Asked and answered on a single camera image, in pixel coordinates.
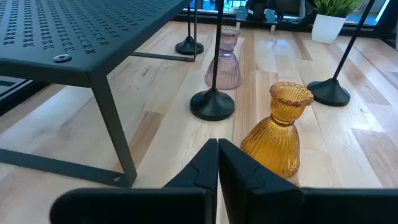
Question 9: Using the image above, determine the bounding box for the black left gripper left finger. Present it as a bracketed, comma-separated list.
[49, 138, 220, 224]

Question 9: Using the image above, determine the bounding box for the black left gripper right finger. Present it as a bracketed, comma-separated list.
[218, 138, 398, 224]

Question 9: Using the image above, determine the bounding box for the amber ribbed glass candle holder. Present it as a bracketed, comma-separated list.
[239, 81, 314, 179]

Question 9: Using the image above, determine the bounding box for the tall black metal candlestick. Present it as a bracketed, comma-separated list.
[307, 0, 376, 108]
[190, 0, 236, 122]
[175, 2, 205, 56]

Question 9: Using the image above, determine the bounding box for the pink ribbed glass candle holder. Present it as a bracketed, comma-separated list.
[204, 26, 243, 91]

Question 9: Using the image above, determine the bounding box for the black perforated metal shelf riser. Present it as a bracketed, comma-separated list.
[0, 0, 199, 189]

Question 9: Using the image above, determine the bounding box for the green plant in white pot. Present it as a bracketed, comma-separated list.
[311, 0, 361, 44]

